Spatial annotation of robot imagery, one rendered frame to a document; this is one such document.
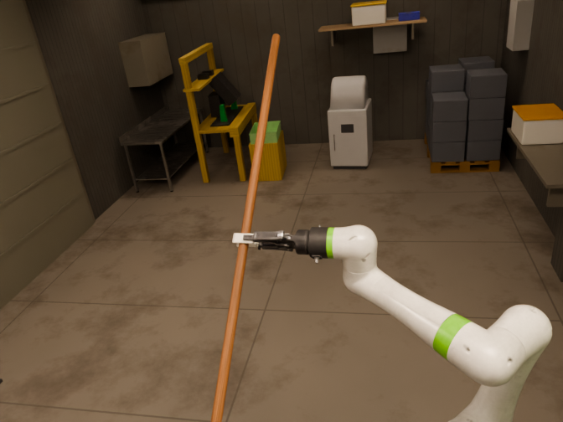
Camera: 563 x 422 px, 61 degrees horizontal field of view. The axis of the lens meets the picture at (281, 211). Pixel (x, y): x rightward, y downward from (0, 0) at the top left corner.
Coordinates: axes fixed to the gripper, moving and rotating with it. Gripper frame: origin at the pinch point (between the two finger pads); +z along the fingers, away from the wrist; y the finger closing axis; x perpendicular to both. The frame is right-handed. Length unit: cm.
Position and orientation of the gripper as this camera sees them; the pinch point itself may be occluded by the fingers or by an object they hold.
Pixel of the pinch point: (245, 239)
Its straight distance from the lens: 149.4
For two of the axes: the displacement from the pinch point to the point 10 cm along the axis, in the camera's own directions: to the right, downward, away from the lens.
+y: 2.5, 3.7, 8.9
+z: -9.6, -0.1, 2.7
